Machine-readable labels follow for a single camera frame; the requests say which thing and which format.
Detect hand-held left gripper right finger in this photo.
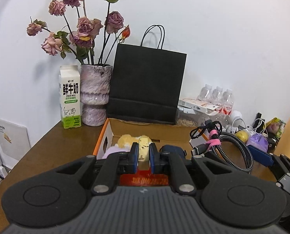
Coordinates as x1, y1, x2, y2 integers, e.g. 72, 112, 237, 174
149, 143, 232, 196

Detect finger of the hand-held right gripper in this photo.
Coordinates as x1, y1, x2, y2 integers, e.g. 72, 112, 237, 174
247, 144, 290, 182

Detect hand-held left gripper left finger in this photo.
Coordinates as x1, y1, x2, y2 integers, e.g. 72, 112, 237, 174
54, 143, 139, 195

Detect beige mahjong tile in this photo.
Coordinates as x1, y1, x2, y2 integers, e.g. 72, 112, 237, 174
138, 137, 151, 162

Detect yellow and white plush toy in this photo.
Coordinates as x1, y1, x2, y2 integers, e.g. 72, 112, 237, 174
117, 134, 153, 149

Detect braided cable with pink tie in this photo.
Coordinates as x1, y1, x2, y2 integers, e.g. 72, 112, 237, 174
190, 119, 254, 175

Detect purple fluffy headband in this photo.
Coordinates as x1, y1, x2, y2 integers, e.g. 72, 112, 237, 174
103, 145, 132, 159

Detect navy zip case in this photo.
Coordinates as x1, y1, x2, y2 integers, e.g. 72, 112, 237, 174
159, 145, 187, 160

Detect red cardboard box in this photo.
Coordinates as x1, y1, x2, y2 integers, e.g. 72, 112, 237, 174
93, 118, 210, 186

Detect green apple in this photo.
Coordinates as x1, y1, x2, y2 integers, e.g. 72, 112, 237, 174
235, 130, 250, 142

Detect colourful snack packet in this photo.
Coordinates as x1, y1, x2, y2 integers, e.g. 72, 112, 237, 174
266, 118, 287, 139

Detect black plug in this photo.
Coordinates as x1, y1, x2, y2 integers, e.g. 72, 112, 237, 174
253, 112, 266, 129

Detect clear plastic container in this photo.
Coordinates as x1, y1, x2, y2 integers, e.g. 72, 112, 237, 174
175, 110, 209, 127

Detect white and orange carton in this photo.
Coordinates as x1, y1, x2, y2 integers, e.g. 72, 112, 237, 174
178, 97, 220, 116

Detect black paper bag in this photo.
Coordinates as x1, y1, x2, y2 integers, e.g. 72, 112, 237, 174
106, 25, 187, 125

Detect purple textured vase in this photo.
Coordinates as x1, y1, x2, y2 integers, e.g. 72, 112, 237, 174
80, 64, 113, 127

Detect green and white milk carton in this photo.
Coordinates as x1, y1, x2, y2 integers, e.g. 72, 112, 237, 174
59, 65, 82, 129

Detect dried pink roses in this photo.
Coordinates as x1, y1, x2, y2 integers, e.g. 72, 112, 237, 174
26, 0, 131, 65

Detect purple drawstring pouch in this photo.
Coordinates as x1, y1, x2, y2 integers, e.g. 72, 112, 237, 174
247, 134, 269, 153

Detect white charger with cable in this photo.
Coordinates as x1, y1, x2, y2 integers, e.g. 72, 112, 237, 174
229, 111, 245, 131

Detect white wall panel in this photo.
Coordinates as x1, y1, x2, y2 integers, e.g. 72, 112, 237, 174
0, 117, 31, 161

